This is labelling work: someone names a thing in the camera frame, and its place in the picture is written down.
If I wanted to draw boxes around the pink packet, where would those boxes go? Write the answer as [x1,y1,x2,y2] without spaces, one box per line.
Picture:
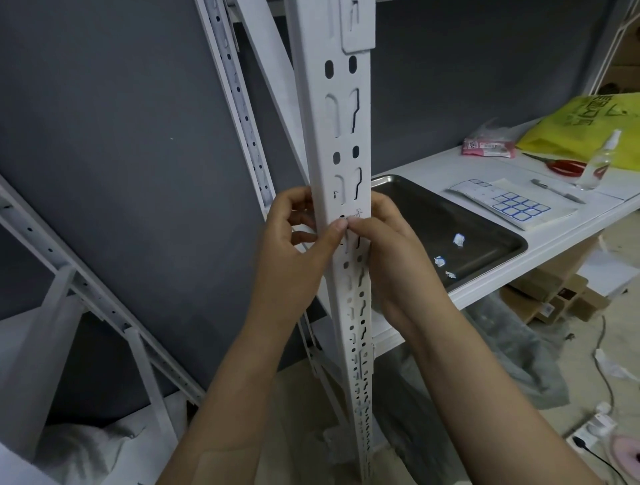
[461,119,516,159]

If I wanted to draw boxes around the yellow-green plastic bag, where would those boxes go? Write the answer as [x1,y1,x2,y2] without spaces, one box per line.
[515,92,640,171]

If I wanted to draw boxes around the person's right forearm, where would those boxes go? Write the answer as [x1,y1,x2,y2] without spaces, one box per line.
[402,302,606,485]

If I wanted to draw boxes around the black power cable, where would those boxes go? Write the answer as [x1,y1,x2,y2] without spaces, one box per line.
[572,437,631,485]

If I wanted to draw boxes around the cardboard box with dark print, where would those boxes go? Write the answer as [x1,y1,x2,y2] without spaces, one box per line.
[597,25,640,93]

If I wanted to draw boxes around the white paper pad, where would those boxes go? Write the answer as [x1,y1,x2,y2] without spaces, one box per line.
[447,177,579,231]

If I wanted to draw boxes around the person's grey clothing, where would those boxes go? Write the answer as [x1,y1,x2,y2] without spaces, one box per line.
[372,294,571,485]

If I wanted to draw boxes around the brown cardboard box piece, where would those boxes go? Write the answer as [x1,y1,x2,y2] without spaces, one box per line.
[499,235,611,326]

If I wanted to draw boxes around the pink round disc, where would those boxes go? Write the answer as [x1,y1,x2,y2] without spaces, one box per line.
[609,433,640,466]

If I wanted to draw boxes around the white torn paper strip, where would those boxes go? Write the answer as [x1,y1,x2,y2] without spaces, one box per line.
[595,348,640,380]

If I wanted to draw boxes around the white-grey cloth bundle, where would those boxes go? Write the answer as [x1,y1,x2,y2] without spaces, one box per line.
[35,422,146,485]

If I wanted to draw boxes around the red scissors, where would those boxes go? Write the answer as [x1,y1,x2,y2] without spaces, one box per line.
[522,152,589,179]

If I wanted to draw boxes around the person's right hand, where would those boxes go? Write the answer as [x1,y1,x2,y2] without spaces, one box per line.
[346,191,462,346]

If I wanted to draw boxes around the grey pen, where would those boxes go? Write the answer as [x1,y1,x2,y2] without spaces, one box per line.
[531,179,587,205]

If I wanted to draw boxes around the white metal shelving rack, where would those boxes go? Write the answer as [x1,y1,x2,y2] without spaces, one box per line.
[299,117,640,360]

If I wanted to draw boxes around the steel tray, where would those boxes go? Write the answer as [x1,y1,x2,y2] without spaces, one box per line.
[369,175,529,293]

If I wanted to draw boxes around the person's left hand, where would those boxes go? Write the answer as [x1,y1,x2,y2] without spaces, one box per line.
[247,186,349,342]

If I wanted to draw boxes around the clear spray bottle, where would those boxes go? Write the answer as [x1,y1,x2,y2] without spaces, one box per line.
[577,129,623,191]

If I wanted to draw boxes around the white paper sheet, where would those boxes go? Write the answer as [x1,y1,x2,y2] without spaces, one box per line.
[577,244,640,298]

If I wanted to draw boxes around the sheet of blue-bordered labels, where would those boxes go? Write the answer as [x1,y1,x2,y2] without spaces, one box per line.
[447,179,551,222]

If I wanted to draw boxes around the white perforated shelf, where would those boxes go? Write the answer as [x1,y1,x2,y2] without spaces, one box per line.
[283,0,379,485]

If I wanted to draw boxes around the white power strip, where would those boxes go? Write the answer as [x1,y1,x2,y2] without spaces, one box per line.
[565,402,619,453]

